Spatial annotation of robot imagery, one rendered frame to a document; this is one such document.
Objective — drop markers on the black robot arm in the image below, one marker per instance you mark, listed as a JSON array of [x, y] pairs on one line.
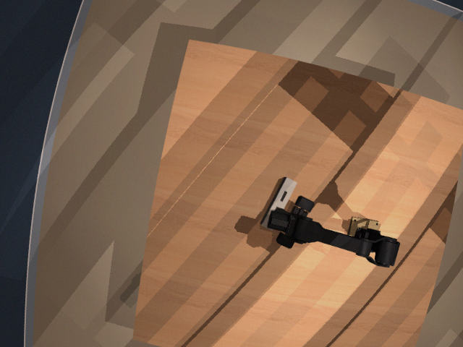
[[301, 229]]

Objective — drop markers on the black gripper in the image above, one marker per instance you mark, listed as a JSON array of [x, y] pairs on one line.
[[304, 204]]

